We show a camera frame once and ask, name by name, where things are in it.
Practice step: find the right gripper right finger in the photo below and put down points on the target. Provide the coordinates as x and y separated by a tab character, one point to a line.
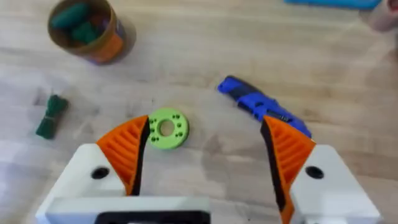
298	174

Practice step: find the green toy vegetable bundle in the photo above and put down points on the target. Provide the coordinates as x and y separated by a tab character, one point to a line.
51	116

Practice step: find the round tub with toys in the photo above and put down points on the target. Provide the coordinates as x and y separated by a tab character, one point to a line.
85	31

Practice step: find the pale round object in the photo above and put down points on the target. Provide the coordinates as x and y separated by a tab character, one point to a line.
381	17

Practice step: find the blue flat box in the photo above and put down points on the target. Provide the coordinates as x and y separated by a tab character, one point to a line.
332	3

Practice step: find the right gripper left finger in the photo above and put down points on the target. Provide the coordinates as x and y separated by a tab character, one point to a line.
121	155

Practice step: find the green disc with holes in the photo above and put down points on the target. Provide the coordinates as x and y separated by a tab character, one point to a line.
169	128

